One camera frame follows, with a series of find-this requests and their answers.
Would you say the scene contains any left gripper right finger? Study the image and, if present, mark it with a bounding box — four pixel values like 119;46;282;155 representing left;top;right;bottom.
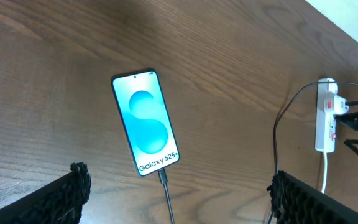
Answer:
267;170;358;224

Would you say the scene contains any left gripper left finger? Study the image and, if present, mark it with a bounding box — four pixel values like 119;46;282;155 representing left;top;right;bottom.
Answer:
0;162;91;224

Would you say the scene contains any blue Galaxy smartphone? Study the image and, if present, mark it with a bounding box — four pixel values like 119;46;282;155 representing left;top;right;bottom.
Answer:
111;68;180;176

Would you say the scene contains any white USB charger adapter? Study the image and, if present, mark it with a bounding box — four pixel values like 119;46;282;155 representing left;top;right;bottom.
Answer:
333;95;349;115

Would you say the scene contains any white power strip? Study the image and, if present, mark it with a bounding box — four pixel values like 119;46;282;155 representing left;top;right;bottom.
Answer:
315;83;338;153

